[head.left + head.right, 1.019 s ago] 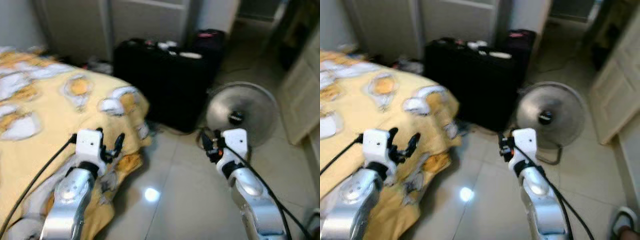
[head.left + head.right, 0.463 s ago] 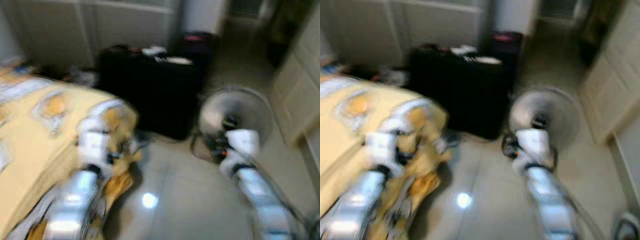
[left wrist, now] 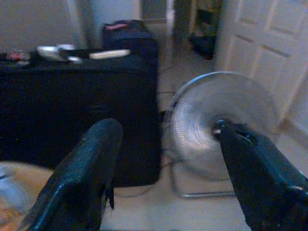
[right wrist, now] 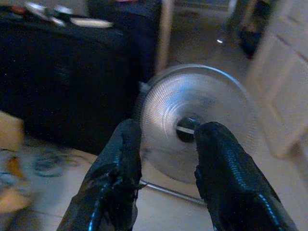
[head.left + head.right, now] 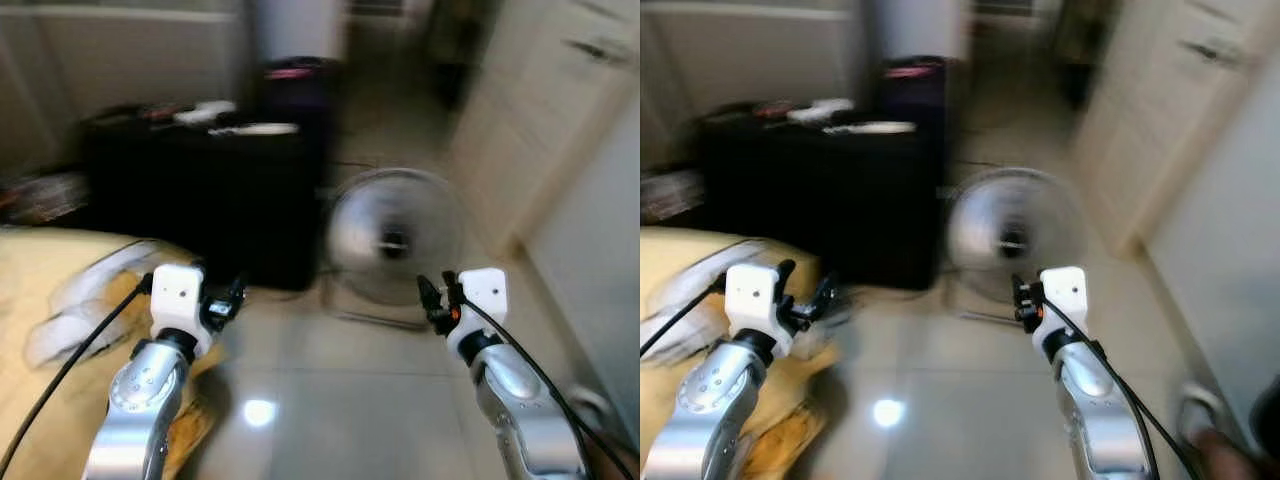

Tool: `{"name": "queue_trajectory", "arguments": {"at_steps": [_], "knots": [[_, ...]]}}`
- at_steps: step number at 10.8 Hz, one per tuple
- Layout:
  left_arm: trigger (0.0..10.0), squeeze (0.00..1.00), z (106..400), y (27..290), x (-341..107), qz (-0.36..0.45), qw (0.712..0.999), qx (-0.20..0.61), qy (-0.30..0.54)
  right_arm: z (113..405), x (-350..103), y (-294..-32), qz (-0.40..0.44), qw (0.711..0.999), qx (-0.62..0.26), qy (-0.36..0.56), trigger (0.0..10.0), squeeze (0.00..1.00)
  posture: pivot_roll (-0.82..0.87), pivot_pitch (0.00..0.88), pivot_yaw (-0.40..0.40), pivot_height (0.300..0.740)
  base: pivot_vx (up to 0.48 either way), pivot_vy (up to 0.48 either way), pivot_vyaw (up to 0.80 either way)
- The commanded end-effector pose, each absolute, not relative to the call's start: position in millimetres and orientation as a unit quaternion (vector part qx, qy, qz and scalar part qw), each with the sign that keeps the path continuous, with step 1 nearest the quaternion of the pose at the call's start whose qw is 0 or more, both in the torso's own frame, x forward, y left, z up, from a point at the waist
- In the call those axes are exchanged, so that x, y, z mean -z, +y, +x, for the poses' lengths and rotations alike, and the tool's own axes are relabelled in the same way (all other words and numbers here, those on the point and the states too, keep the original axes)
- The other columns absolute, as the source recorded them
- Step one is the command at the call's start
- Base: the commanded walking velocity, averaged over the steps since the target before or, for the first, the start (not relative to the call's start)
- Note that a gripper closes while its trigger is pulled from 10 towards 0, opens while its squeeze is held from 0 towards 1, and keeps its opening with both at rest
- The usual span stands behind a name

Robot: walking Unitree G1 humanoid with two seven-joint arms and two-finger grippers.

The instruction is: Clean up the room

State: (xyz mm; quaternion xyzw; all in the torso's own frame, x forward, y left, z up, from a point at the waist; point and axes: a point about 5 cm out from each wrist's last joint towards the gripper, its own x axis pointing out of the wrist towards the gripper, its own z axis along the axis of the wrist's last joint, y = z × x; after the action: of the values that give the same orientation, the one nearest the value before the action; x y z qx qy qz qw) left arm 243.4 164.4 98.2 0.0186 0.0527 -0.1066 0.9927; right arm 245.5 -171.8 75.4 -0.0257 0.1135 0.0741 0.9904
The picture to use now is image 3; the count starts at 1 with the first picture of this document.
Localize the pink item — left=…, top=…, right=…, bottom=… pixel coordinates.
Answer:
left=105, top=23, right=128, bottom=31

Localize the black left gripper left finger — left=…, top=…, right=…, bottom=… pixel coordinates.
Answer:
left=20, top=117, right=124, bottom=231

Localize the black cloth covered table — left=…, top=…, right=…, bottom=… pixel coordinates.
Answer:
left=0, top=49, right=162, bottom=188

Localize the white bowl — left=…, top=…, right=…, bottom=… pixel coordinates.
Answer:
left=37, top=45, right=61, bottom=61
left=57, top=43, right=77, bottom=52

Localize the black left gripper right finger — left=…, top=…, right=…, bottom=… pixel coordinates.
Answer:
left=213, top=119, right=308, bottom=231

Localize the yellow cartoon print blanket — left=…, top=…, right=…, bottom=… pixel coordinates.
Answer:
left=0, top=162, right=54, bottom=231

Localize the long white remote control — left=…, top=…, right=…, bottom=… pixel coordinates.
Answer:
left=89, top=49, right=132, bottom=60

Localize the black suitcase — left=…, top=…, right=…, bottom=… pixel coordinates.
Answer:
left=102, top=20, right=160, bottom=61

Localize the silver floor fan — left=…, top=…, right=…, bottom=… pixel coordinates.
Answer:
left=168, top=71, right=280, bottom=199

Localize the white panel door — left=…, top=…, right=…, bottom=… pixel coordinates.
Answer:
left=216, top=0, right=308, bottom=136

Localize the small red object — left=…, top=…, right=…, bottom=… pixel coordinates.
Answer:
left=6, top=51, right=31, bottom=61

